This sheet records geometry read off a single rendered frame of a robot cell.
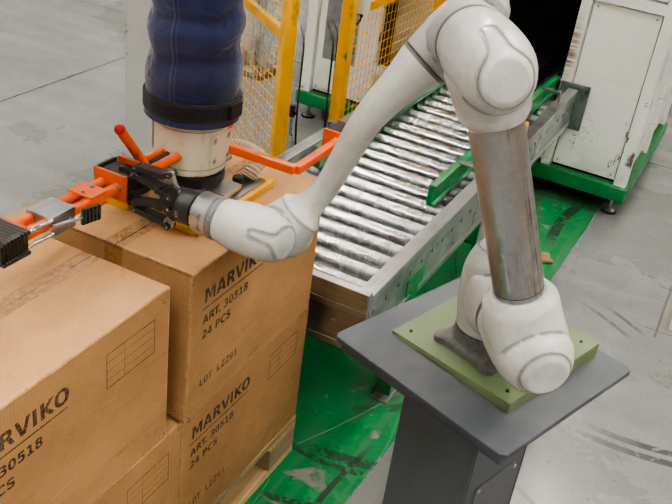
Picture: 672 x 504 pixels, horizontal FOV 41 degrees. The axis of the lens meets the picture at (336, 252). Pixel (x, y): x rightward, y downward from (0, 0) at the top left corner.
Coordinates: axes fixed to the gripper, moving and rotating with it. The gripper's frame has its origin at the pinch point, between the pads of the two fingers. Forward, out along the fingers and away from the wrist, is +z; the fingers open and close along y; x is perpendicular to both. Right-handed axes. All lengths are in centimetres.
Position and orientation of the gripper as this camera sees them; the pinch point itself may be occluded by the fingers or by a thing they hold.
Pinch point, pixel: (119, 180)
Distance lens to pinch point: 194.3
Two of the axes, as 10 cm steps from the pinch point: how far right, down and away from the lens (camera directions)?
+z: -8.8, -3.3, 3.5
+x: 4.7, -4.0, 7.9
